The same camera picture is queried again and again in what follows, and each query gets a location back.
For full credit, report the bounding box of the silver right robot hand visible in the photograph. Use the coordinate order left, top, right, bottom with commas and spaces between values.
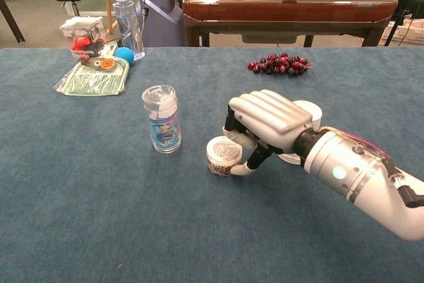
221, 89, 315, 177

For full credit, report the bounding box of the small transparent paper clip box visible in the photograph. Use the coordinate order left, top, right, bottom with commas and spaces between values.
205, 136, 245, 177

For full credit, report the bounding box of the white floral paper cup stack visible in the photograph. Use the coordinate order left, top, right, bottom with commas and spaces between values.
274, 99, 323, 166

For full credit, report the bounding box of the clear plastic water bottle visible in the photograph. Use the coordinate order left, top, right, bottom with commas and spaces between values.
112, 0, 146, 61

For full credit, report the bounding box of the clear box with red toys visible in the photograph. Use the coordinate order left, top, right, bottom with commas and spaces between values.
59, 16, 109, 62

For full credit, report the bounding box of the red artificial grape bunch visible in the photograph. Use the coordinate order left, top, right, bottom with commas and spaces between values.
246, 52, 314, 77

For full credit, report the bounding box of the brown mahjong table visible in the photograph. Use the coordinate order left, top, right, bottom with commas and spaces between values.
182, 0, 399, 48

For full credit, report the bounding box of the transparent cylinder blue label container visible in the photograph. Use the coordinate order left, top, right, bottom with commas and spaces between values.
142, 84, 182, 154

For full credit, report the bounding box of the blue ball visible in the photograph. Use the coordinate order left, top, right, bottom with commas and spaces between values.
115, 47, 135, 65

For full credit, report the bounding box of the white plastic crate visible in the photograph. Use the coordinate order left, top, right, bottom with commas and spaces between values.
380, 19, 424, 46

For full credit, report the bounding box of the black tripod stand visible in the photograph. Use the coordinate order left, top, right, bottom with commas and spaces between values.
384, 0, 424, 47

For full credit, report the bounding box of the blue table cloth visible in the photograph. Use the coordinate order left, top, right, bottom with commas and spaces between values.
0, 46, 424, 283

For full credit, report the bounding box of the green dustpan brush set packaged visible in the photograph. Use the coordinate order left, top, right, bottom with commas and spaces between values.
52, 41, 131, 97

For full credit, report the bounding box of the dark table leg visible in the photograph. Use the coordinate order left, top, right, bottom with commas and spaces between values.
0, 0, 27, 44

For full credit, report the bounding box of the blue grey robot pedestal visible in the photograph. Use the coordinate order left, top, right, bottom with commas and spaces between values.
137, 0, 185, 48

